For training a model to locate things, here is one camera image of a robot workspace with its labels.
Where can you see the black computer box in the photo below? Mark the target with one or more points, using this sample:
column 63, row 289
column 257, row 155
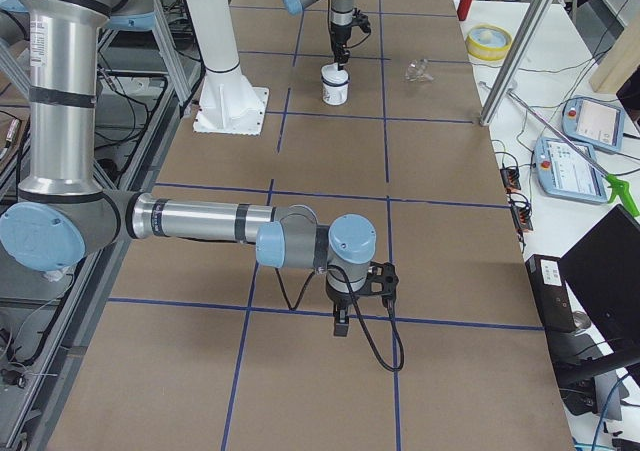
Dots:
column 550, row 294

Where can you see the orange connector board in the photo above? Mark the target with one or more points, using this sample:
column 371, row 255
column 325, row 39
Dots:
column 521, row 211
column 510, row 176

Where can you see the black monitor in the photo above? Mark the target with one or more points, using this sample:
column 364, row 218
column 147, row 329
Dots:
column 602, row 270

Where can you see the teach pendant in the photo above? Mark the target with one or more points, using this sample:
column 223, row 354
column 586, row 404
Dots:
column 563, row 173
column 595, row 122

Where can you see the yellow tape roll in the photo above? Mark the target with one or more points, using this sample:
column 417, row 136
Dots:
column 488, row 42

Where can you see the white patterned cup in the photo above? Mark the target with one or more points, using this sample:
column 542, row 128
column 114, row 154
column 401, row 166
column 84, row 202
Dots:
column 335, row 96

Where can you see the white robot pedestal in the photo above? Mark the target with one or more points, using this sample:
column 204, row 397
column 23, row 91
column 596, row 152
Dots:
column 228, row 103

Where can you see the aluminium frame post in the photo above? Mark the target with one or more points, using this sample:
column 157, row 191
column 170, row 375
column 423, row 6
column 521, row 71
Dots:
column 533, row 17

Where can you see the far orange connector board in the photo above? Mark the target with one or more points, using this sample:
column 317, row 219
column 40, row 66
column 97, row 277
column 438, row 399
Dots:
column 510, row 176

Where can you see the near teach pendant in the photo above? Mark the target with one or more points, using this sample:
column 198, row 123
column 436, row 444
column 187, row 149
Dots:
column 563, row 173

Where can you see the aluminium side frame rail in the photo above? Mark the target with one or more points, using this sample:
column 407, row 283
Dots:
column 69, row 219

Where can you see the near orange connector board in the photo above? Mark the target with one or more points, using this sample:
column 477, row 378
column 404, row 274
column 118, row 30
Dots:
column 521, row 211

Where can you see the far teach pendant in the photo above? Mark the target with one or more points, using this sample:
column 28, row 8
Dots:
column 595, row 122

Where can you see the green handled reacher grabber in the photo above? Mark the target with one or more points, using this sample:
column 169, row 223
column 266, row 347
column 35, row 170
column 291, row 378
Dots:
column 619, row 188

